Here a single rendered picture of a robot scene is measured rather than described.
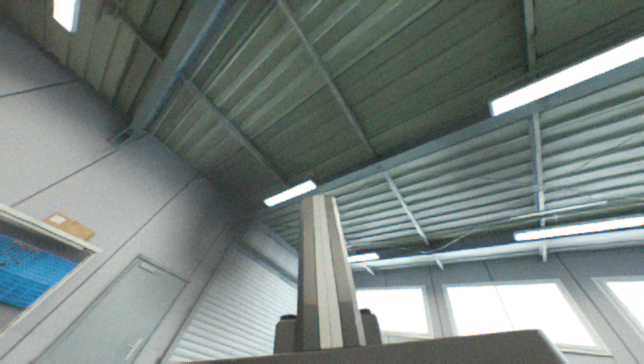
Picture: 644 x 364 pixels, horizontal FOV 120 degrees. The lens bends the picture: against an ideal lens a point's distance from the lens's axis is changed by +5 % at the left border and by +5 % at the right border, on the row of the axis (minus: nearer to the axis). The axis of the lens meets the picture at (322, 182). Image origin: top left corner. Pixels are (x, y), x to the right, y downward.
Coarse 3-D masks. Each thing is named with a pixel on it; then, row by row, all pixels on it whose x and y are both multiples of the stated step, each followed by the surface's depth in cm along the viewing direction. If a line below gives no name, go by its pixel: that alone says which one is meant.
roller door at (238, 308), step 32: (224, 256) 415; (224, 288) 396; (256, 288) 451; (288, 288) 524; (192, 320) 337; (224, 320) 376; (256, 320) 425; (192, 352) 322; (224, 352) 359; (256, 352) 403
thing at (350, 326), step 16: (320, 208) 9; (336, 208) 9; (336, 224) 8; (336, 240) 7; (336, 256) 7; (336, 272) 6; (336, 288) 6; (352, 288) 6; (336, 304) 5; (352, 304) 5; (336, 320) 5; (352, 320) 5; (368, 320) 6; (336, 336) 5; (352, 336) 5; (368, 336) 5
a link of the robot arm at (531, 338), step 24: (456, 336) 4; (480, 336) 4; (504, 336) 4; (528, 336) 4; (216, 360) 4; (240, 360) 4; (264, 360) 4; (288, 360) 4; (312, 360) 4; (336, 360) 4; (360, 360) 4; (384, 360) 4; (408, 360) 4; (432, 360) 4; (456, 360) 4; (480, 360) 4; (504, 360) 4; (528, 360) 4; (552, 360) 4
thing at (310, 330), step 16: (304, 208) 9; (304, 224) 8; (320, 224) 8; (304, 240) 7; (320, 240) 7; (304, 256) 7; (320, 256) 7; (304, 272) 6; (320, 272) 6; (304, 288) 6; (320, 288) 6; (304, 304) 5; (320, 304) 5; (288, 320) 6; (304, 320) 5; (320, 320) 5; (288, 336) 5; (304, 336) 5; (320, 336) 5; (288, 352) 5
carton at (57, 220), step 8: (56, 216) 239; (64, 216) 244; (48, 224) 233; (56, 224) 237; (64, 224) 242; (72, 224) 246; (80, 224) 252; (72, 232) 244; (80, 232) 249; (88, 232) 254; (88, 240) 268
